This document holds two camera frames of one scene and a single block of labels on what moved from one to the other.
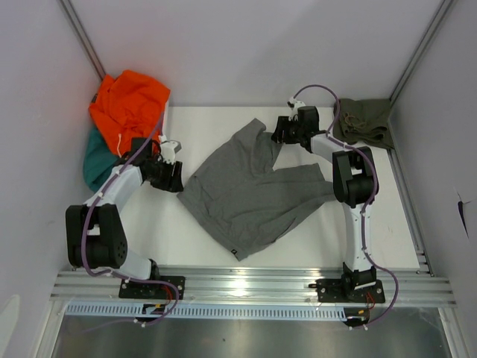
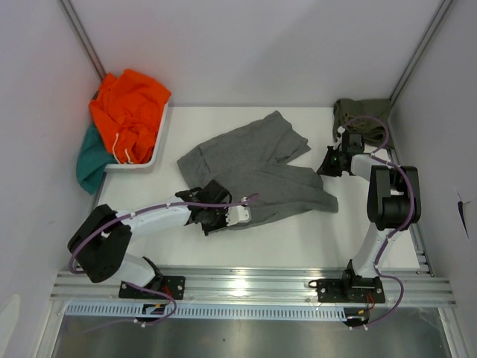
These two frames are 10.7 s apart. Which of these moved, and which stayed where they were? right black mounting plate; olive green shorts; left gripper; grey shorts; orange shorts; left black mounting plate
Moved: grey shorts; left gripper
Stayed: orange shorts; olive green shorts; left black mounting plate; right black mounting plate
